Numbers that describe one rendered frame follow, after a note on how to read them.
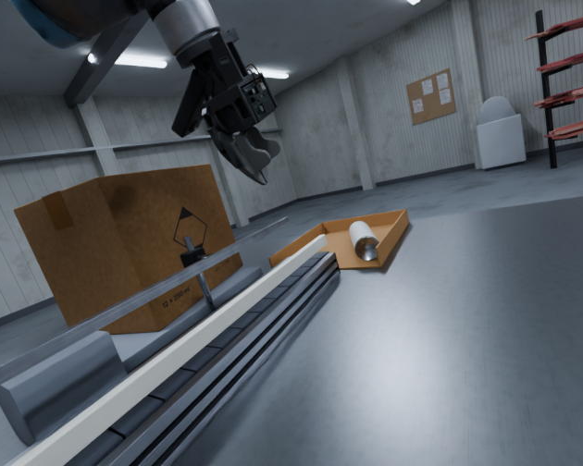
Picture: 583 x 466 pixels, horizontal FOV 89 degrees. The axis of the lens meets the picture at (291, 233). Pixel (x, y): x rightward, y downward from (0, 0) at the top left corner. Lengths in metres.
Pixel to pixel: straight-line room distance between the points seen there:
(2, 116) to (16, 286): 2.78
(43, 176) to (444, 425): 6.73
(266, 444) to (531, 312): 0.31
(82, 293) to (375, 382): 0.53
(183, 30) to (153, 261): 0.35
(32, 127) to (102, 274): 6.46
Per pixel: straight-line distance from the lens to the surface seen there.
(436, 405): 0.31
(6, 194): 6.68
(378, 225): 0.88
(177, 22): 0.45
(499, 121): 7.13
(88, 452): 0.33
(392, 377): 0.34
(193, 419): 0.34
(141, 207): 0.58
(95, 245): 0.59
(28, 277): 6.61
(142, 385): 0.32
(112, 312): 0.37
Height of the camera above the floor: 1.05
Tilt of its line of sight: 11 degrees down
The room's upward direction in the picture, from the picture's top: 16 degrees counter-clockwise
